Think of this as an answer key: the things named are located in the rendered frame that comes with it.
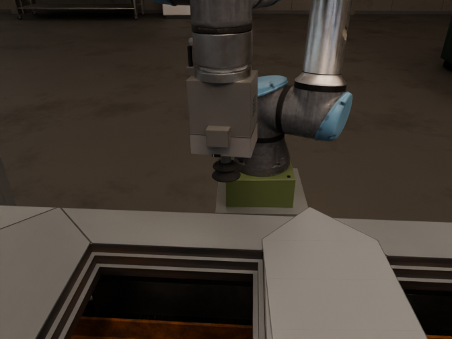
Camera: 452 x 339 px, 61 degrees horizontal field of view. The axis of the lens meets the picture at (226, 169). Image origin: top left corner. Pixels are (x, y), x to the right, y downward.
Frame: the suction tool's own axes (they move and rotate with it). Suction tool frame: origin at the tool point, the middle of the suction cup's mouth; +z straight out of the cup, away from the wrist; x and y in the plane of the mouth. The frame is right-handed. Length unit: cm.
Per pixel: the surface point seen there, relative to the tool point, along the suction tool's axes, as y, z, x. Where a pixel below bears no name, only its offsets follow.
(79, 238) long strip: -22.1, 9.3, -7.4
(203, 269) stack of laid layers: -2.5, 13.3, -6.4
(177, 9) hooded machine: -290, 59, 827
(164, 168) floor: -80, 92, 163
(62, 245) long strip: -23.8, 9.2, -9.4
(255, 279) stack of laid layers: 5.6, 13.5, -6.8
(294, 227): 10.5, 10.0, 2.3
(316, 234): 14.1, 10.1, 1.3
